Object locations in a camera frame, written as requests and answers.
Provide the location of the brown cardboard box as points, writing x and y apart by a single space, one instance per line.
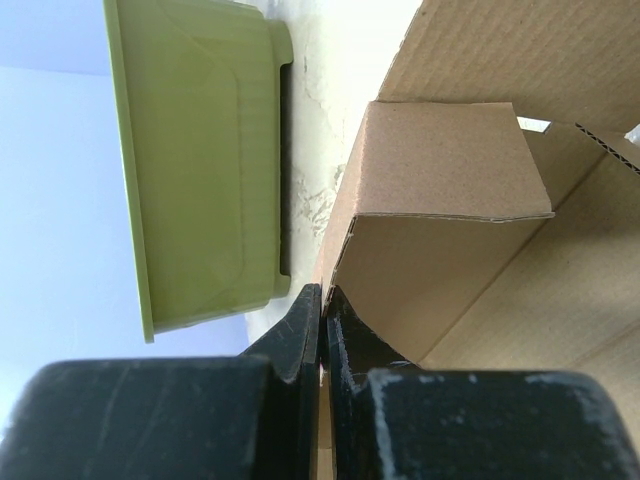
488 217

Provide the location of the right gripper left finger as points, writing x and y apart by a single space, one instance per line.
249 416

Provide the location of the green plastic basket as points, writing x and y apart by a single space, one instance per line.
197 87

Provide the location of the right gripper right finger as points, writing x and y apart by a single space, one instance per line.
395 420

